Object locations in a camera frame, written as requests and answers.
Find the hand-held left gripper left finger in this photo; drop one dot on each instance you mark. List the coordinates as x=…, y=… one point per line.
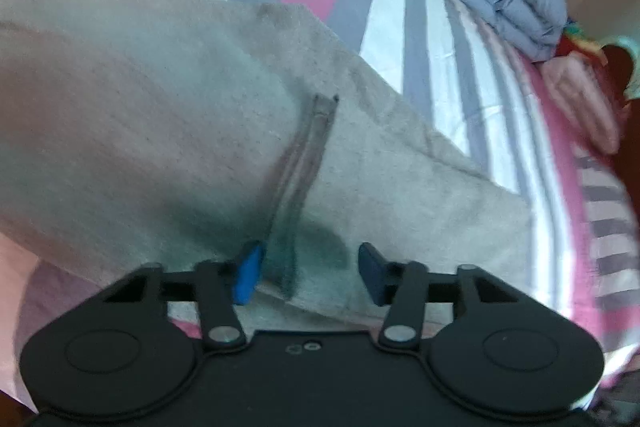
x=248, y=269

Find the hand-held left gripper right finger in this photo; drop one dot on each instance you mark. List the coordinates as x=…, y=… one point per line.
x=374, y=272

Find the grey pants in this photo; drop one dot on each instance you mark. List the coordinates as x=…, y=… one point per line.
x=150, y=107

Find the grey striped pillow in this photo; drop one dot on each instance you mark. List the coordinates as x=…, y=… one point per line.
x=605, y=207

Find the folded pink blanket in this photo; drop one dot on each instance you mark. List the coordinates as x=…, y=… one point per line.
x=580, y=97

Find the red and white headboard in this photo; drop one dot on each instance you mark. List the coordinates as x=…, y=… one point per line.
x=617, y=72

